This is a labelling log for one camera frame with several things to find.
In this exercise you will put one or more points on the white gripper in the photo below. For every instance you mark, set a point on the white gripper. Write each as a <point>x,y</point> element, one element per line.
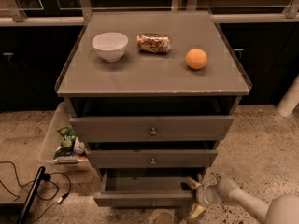
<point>202,194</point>

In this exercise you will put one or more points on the grey bottom drawer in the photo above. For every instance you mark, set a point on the grey bottom drawer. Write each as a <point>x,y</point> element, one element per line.
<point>150,188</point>

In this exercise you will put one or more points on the grey drawer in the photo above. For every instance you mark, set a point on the grey drawer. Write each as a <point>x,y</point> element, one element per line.
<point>151,129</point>
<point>151,158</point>
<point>150,188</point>

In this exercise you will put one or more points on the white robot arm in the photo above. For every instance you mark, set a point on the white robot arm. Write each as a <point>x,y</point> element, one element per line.
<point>283,210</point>

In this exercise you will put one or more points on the grey middle drawer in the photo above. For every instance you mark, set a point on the grey middle drawer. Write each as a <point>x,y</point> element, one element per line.
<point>151,158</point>

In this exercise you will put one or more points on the grey drawer cabinet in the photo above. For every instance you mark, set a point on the grey drawer cabinet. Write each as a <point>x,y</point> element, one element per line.
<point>143,84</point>

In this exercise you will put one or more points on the grey top drawer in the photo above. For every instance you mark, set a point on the grey top drawer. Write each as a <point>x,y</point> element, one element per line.
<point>151,129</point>

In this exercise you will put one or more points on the orange fruit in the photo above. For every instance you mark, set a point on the orange fruit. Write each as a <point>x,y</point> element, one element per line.
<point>196,59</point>

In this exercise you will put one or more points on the clear plastic storage bin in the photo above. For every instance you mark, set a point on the clear plastic storage bin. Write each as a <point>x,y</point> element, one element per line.
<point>53,140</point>

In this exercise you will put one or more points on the green snack bag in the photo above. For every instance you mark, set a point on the green snack bag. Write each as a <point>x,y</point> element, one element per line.
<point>67,144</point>

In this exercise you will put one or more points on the black flat bar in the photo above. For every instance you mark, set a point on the black flat bar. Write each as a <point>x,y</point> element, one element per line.
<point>31,195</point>

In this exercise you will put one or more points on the crushed gold soda can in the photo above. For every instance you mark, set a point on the crushed gold soda can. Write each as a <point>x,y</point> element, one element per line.
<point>153,43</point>

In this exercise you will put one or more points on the white ceramic bowl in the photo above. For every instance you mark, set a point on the white ceramic bowl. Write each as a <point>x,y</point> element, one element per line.
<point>110,46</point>

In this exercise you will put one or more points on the white post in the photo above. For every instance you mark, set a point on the white post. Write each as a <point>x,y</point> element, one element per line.
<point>290,100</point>

